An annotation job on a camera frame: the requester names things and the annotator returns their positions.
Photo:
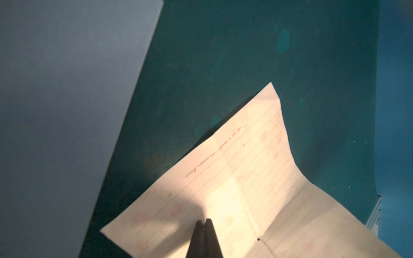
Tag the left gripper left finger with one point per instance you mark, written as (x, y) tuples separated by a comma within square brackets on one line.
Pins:
[(196, 247)]

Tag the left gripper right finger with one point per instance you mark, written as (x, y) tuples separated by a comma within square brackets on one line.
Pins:
[(211, 244)]

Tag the grey envelope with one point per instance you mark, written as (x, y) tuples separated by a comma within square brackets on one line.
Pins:
[(68, 72)]

